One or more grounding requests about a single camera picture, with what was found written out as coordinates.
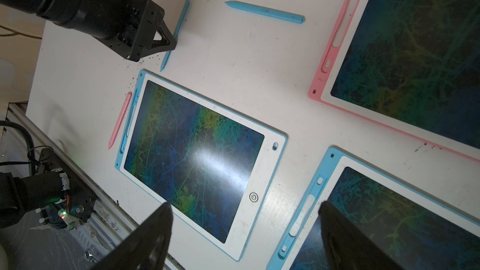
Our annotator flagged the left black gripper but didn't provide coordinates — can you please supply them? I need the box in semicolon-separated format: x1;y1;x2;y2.
89;0;177;62

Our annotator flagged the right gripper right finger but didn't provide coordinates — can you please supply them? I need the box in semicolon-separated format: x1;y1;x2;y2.
318;201;402;270

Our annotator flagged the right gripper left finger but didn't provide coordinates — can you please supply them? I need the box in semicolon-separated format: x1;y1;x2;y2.
92;202;173;270

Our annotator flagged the blue stylus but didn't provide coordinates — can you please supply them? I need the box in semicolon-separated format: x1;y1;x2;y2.
160;0;190;71
225;1;305;24

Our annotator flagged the pink stylus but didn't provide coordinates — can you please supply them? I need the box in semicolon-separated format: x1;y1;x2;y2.
107;91;133;150

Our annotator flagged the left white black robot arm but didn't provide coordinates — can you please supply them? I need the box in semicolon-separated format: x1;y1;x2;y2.
1;0;177;62

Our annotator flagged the right blue writing tablet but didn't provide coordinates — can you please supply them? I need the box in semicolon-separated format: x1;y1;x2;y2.
267;146;480;270

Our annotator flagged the blue writing tablet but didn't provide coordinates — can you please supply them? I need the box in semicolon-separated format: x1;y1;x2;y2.
115;69;288;261
267;146;480;270

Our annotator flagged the left blue writing tablet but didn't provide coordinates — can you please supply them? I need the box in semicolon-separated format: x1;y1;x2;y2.
115;69;288;261

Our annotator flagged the pink writing tablet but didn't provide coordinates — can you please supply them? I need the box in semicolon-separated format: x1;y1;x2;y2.
308;0;480;160

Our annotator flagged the silver wrench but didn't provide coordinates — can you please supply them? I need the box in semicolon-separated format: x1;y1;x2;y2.
84;249;100;264

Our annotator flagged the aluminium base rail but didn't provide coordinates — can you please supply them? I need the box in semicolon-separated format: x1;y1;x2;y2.
1;102;180;270

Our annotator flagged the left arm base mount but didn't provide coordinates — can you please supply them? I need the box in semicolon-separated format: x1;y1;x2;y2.
37;147;98;230

